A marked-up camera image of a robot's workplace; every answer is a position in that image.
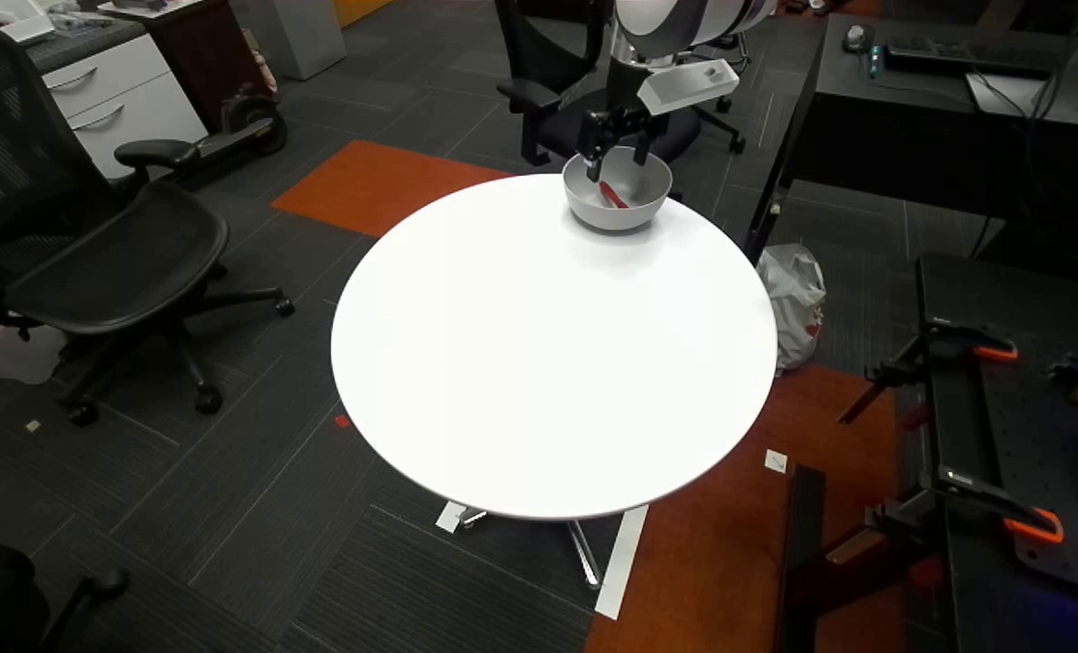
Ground white table base legs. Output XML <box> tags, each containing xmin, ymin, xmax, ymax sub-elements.
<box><xmin>433</xmin><ymin>497</ymin><xmax>655</xmax><ymax>624</ymax></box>

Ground black office desk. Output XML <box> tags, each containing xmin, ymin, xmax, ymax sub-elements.
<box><xmin>744</xmin><ymin>11</ymin><xmax>1078</xmax><ymax>264</ymax></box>

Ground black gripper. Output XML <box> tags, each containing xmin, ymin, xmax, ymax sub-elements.
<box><xmin>577</xmin><ymin>50</ymin><xmax>667</xmax><ymax>185</ymax></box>

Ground white papers on counter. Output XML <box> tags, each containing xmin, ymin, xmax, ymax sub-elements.
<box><xmin>0</xmin><ymin>0</ymin><xmax>59</xmax><ymax>46</ymax></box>

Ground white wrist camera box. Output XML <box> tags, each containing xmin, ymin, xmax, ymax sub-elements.
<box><xmin>636</xmin><ymin>57</ymin><xmax>744</xmax><ymax>121</ymax></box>

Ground dark brown cabinet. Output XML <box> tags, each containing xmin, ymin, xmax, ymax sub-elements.
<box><xmin>149</xmin><ymin>0</ymin><xmax>281</xmax><ymax>125</ymax></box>

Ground black mesh office chair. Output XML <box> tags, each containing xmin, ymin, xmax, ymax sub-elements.
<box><xmin>0</xmin><ymin>16</ymin><xmax>296</xmax><ymax>430</ymax></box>

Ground white plastic bag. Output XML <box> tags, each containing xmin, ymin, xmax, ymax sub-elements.
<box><xmin>754</xmin><ymin>241</ymin><xmax>831</xmax><ymax>379</ymax></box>

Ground white round bowl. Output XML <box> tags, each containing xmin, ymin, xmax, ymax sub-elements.
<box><xmin>560</xmin><ymin>150</ymin><xmax>676</xmax><ymax>237</ymax></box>

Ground black kick scooter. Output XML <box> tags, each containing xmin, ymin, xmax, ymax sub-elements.
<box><xmin>185</xmin><ymin>85</ymin><xmax>293</xmax><ymax>185</ymax></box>

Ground white sheet on desk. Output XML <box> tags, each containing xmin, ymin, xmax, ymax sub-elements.
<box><xmin>967</xmin><ymin>68</ymin><xmax>1078</xmax><ymax>129</ymax></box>

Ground black padded office chair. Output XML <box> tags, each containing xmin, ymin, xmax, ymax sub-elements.
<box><xmin>492</xmin><ymin>0</ymin><xmax>704</xmax><ymax>170</ymax></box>

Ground black clamp orange handle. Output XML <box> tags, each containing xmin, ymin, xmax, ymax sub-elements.
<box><xmin>838</xmin><ymin>315</ymin><xmax>1025</xmax><ymax>430</ymax></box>
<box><xmin>786</xmin><ymin>468</ymin><xmax>1072</xmax><ymax>611</ymax></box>

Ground black computer keyboard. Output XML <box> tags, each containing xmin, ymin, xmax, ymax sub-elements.
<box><xmin>881</xmin><ymin>28</ymin><xmax>1078</xmax><ymax>80</ymax></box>

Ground white drawer cabinet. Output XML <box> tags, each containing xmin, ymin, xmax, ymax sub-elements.
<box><xmin>27</xmin><ymin>28</ymin><xmax>214</xmax><ymax>185</ymax></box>

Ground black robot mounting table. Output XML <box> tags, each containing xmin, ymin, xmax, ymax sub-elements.
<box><xmin>915</xmin><ymin>252</ymin><xmax>1078</xmax><ymax>653</ymax></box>

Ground grey metal cabinet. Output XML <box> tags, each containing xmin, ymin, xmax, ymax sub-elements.
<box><xmin>224</xmin><ymin>0</ymin><xmax>350</xmax><ymax>85</ymax></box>

